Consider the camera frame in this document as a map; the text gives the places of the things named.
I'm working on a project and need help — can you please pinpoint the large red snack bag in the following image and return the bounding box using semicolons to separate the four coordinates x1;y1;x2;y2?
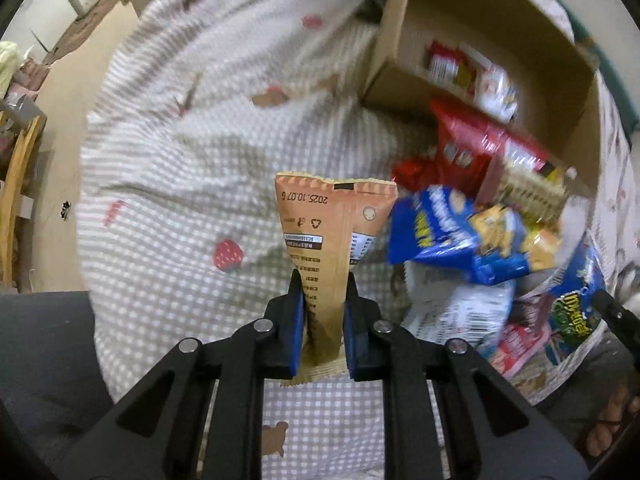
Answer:
430;99;551;202

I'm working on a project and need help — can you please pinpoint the beige cracker packet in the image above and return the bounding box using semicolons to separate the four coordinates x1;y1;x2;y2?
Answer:
477;152;576;226

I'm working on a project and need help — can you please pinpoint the pale yellow cloth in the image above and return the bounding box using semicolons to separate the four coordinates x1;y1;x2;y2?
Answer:
0;40;23;97

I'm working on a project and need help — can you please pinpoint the checkered strawberry blanket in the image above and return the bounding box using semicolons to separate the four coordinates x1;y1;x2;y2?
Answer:
75;0;640;473

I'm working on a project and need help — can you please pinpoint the blue snack bag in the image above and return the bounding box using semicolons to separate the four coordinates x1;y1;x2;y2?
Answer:
387;185;532;286

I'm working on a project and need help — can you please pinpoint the white and yellow snack packet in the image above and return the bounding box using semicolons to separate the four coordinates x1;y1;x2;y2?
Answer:
457;45;519;122

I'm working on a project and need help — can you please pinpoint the cardboard box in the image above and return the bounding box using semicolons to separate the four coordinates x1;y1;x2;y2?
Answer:
361;0;601;196

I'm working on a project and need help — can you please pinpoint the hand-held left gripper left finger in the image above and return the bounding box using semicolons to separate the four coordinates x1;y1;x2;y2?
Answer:
60;270;306;480

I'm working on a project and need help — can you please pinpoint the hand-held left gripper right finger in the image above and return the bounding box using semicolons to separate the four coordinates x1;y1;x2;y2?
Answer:
342;272;591;480

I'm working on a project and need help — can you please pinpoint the orange snack packet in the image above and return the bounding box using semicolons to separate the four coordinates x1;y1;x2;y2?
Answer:
274;172;398;388

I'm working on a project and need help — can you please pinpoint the white patterned bedsheet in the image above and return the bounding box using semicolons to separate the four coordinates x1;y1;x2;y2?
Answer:
547;0;640;271

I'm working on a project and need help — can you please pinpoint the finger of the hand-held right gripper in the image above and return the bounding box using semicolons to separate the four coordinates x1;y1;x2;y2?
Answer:
592;289;640;359

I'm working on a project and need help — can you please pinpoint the small red snack packet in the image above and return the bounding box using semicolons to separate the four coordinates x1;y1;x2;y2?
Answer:
425;41;476;96

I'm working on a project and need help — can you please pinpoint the person's sandalled foot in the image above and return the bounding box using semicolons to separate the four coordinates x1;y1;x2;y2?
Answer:
582;374;640;471

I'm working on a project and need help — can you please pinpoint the green and blue snack packet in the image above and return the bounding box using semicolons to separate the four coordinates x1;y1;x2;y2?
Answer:
547;244;608;367

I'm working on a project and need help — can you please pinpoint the pink and red snack packet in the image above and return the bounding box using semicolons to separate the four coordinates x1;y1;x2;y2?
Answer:
487;322;548;377

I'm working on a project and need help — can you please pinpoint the wooden chair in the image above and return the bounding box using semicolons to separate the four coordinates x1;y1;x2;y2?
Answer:
0;107;48;291

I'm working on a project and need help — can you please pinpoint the dark grey cloth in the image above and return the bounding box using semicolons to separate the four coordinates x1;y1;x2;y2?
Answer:
0;290;117;480

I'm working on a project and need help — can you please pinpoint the dark brown snack packet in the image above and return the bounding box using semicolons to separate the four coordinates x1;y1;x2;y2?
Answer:
510;294;556;332

